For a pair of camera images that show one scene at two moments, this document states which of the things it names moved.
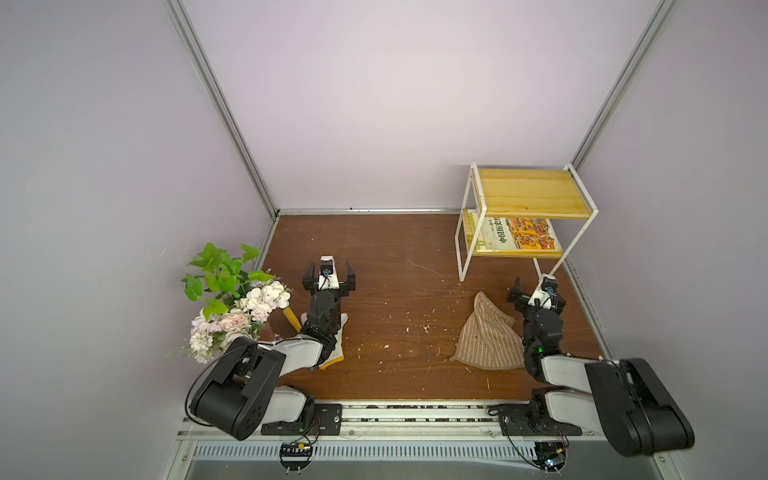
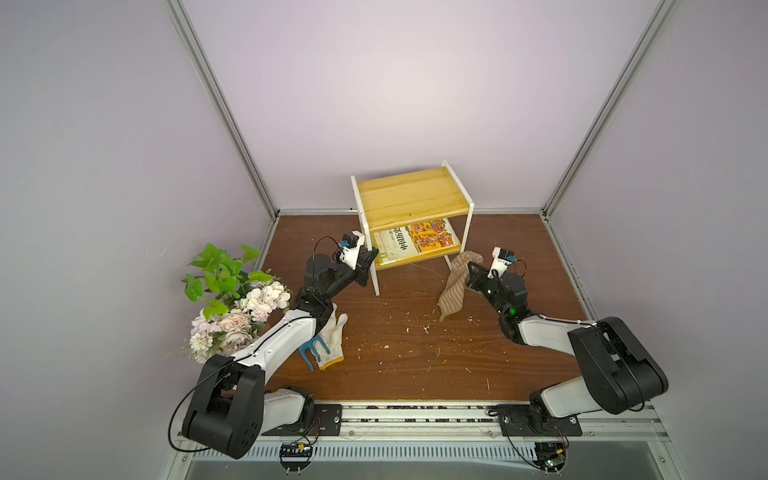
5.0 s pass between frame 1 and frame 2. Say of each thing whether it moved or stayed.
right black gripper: moved
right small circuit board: stayed
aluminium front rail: stayed
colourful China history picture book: moved
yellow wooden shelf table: moved
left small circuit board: stayed
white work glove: stayed
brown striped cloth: moved
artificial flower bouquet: stayed
